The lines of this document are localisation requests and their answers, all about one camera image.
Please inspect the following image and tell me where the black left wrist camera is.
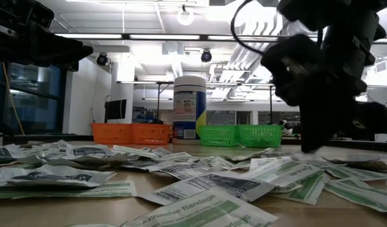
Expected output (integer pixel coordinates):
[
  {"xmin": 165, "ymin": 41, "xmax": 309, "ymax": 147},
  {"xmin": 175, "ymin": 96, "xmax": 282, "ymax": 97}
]
[{"xmin": 22, "ymin": 1, "xmax": 55, "ymax": 30}]

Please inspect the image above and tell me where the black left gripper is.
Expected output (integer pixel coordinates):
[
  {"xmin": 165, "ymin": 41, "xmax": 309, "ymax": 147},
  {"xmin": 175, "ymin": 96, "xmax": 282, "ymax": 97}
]
[{"xmin": 0, "ymin": 25, "xmax": 93, "ymax": 72}]

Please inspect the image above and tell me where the yellow cable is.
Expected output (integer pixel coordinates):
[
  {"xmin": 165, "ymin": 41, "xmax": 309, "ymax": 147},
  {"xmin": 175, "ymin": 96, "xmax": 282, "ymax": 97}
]
[{"xmin": 2, "ymin": 62, "xmax": 25, "ymax": 135}]

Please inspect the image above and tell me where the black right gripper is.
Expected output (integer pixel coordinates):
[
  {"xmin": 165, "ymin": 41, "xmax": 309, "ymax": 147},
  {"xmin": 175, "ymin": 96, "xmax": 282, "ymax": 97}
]
[{"xmin": 300, "ymin": 12, "xmax": 387, "ymax": 154}]

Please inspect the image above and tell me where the overhead light bar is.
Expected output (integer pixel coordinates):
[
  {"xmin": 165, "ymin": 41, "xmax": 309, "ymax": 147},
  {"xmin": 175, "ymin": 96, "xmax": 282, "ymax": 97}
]
[{"xmin": 54, "ymin": 33, "xmax": 323, "ymax": 44}]

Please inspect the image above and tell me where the green plastic basket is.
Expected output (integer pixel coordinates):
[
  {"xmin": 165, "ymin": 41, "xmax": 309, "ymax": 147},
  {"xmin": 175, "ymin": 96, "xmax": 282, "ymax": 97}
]
[
  {"xmin": 198, "ymin": 124, "xmax": 240, "ymax": 148},
  {"xmin": 238, "ymin": 124, "xmax": 283, "ymax": 148}
]

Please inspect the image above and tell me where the white wipes canister blue label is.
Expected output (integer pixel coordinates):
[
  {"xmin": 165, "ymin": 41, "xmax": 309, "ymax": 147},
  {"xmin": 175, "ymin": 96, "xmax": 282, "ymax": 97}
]
[{"xmin": 172, "ymin": 75, "xmax": 208, "ymax": 145}]

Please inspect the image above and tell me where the black aluminium rig frame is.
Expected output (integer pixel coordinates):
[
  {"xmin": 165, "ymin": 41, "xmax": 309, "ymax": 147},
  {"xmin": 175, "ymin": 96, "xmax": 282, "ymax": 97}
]
[{"xmin": 3, "ymin": 134, "xmax": 387, "ymax": 153}]

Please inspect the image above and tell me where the dark glass window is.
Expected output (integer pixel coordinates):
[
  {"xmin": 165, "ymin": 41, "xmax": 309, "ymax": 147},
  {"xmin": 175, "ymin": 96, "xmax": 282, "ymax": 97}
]
[{"xmin": 0, "ymin": 61, "xmax": 66, "ymax": 135}]

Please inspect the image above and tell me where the black background frame stand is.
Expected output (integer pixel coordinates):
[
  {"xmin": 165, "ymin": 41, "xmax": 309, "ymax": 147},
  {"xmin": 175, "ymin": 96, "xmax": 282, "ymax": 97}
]
[{"xmin": 117, "ymin": 80, "xmax": 276, "ymax": 125}]

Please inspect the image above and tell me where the round white ceiling lamp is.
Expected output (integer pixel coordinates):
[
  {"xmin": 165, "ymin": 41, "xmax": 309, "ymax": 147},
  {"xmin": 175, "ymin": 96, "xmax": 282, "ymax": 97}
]
[{"xmin": 176, "ymin": 4, "xmax": 195, "ymax": 26}]

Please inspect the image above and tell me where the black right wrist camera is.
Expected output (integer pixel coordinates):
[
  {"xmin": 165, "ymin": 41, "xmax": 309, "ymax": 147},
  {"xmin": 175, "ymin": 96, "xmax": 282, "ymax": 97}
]
[{"xmin": 261, "ymin": 33, "xmax": 326, "ymax": 107}]

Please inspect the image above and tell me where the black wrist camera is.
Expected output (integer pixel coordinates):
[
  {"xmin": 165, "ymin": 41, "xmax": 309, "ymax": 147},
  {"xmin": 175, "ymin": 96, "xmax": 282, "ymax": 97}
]
[
  {"xmin": 22, "ymin": 1, "xmax": 55, "ymax": 30},
  {"xmin": 261, "ymin": 33, "xmax": 326, "ymax": 107}
]

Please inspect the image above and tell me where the orange plastic basket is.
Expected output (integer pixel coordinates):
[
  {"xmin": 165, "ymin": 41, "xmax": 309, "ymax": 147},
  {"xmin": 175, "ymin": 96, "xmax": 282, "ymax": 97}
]
[
  {"xmin": 91, "ymin": 122, "xmax": 134, "ymax": 145},
  {"xmin": 132, "ymin": 123, "xmax": 172, "ymax": 146}
]

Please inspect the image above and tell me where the black wall monitor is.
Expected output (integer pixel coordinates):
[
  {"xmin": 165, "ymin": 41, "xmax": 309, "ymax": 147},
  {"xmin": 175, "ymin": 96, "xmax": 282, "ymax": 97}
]
[{"xmin": 104, "ymin": 99, "xmax": 128, "ymax": 120}]

